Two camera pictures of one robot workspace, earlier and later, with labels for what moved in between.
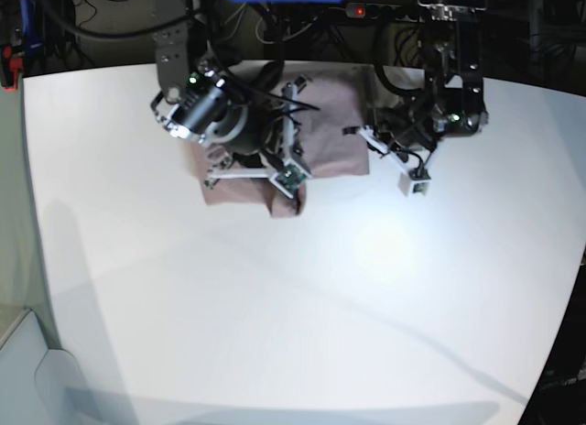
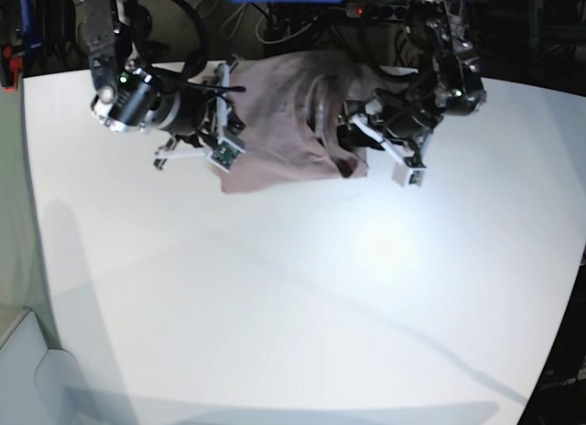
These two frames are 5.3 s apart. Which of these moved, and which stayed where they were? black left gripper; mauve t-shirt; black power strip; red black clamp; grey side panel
Moved: black left gripper; mauve t-shirt
Stayed: black power strip; red black clamp; grey side panel
